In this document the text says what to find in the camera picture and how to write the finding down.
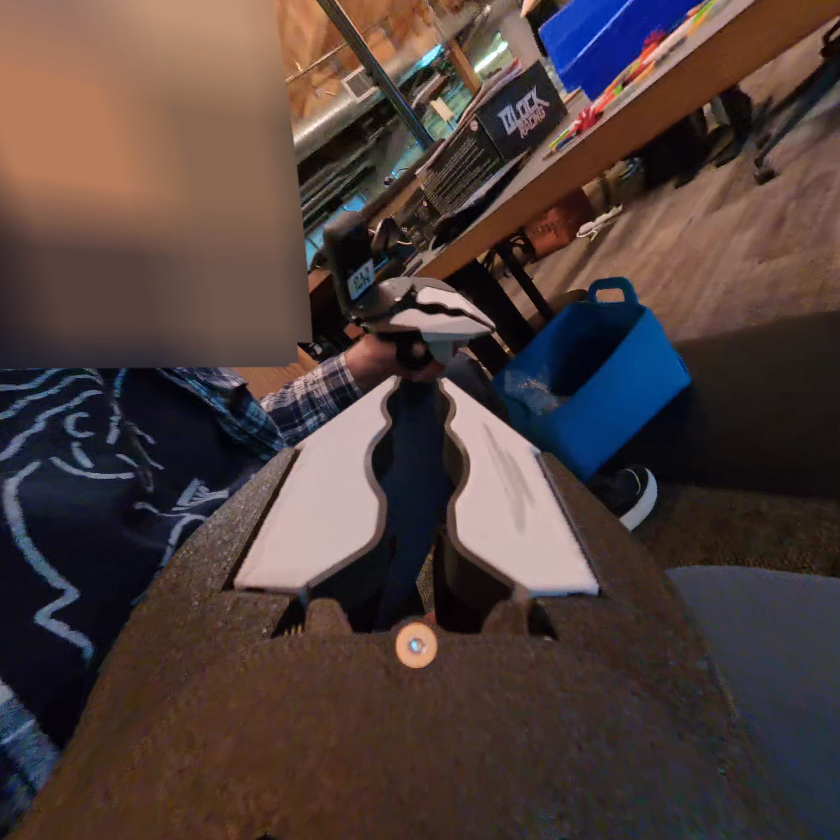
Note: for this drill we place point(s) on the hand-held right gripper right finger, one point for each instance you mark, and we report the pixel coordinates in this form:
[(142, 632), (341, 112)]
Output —
[(512, 518)]

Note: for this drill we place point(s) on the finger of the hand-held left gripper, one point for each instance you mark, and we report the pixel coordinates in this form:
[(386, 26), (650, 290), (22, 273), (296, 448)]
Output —
[(453, 302), (420, 321)]

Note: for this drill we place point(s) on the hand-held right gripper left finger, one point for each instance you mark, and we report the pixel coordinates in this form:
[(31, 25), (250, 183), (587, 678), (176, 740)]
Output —
[(321, 512)]

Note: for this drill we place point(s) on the person's left hand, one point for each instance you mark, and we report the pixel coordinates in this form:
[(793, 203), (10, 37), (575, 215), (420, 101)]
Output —
[(374, 358)]

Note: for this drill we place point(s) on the black table leg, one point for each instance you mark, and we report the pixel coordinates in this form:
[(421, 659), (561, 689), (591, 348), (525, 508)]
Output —
[(518, 269)]

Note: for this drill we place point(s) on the black shoe with white sole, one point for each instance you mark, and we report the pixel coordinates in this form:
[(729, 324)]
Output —
[(630, 495)]

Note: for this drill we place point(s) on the clear plastic bag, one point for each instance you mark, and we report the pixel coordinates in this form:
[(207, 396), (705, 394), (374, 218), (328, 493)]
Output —
[(531, 394)]

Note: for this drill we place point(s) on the brown cardboard box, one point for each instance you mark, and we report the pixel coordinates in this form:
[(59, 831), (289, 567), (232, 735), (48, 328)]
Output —
[(558, 223)]

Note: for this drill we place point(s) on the blue tote bin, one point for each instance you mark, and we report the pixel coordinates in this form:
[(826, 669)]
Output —
[(590, 407)]

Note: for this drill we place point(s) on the white power strip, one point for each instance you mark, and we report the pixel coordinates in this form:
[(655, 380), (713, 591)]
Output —
[(600, 220)]

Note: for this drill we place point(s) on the black metal pole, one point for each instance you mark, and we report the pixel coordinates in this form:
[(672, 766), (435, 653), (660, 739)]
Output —
[(380, 72)]

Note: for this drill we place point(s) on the black box with white print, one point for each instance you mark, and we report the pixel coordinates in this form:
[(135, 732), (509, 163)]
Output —
[(518, 111)]

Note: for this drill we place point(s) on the dark printed shirt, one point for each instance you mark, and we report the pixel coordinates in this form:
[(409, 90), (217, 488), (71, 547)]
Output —
[(98, 492)]

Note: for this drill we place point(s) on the grey chair seat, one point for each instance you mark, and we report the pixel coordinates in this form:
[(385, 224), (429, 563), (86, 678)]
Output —
[(754, 656)]

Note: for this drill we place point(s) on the blue bin with toy pieces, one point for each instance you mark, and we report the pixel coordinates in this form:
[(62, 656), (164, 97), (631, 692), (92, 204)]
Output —
[(610, 33)]

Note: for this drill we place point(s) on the black office chair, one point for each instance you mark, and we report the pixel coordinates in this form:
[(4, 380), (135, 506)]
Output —
[(787, 98)]

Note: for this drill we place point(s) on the silver air duct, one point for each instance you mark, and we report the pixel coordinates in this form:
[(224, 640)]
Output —
[(328, 124)]

